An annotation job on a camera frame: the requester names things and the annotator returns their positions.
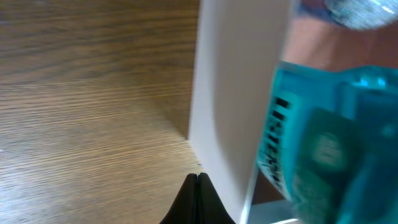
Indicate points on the white cardboard box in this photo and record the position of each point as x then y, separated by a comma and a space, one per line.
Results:
240, 45

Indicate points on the clear spray bottle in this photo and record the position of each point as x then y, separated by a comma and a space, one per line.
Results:
351, 14

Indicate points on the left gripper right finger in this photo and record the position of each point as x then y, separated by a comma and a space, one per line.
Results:
210, 209

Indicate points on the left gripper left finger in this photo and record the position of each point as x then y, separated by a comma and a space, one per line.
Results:
184, 207

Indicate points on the teal mouthwash bottle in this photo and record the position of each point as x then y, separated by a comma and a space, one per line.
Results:
329, 145

